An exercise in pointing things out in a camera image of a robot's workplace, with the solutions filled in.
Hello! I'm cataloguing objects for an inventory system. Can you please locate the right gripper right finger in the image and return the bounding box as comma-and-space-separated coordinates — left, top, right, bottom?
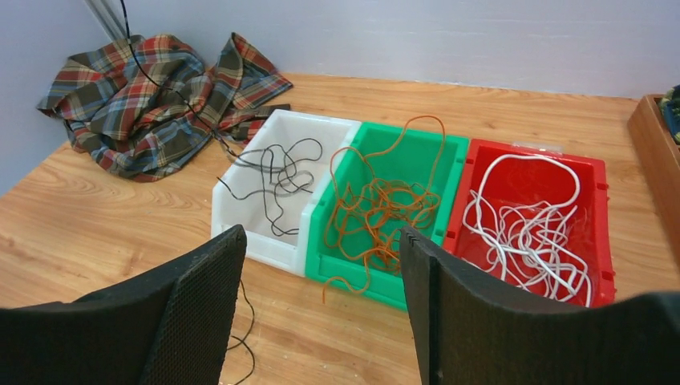
399, 226, 679, 384

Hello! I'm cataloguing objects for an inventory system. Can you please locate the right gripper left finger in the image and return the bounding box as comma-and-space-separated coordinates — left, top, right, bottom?
1, 225, 247, 384

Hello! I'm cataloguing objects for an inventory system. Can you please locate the orange cable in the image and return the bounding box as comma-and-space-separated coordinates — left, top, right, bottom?
321, 114, 447, 305

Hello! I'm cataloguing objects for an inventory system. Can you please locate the black cable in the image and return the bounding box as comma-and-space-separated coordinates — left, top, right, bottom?
117, 0, 325, 385

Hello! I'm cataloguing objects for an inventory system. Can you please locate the wooden compartment tray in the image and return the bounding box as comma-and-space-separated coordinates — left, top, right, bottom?
627, 94, 679, 264

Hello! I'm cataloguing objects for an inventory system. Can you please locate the black coiled roll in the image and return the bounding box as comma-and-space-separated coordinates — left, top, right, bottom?
658, 84, 680, 145

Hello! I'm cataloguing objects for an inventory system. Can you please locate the green plastic bin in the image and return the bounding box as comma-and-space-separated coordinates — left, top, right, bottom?
306, 122, 470, 310

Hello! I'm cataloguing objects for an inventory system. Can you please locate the white plastic bin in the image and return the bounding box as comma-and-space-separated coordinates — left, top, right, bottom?
211, 110, 361, 276

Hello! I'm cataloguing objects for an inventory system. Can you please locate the white cable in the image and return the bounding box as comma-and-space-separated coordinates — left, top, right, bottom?
460, 154, 593, 308

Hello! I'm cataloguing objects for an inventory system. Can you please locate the red plastic bin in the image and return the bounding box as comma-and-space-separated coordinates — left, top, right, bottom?
443, 140, 616, 307

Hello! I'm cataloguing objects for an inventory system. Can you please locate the plaid cloth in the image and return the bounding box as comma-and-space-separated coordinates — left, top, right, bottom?
37, 34, 292, 182

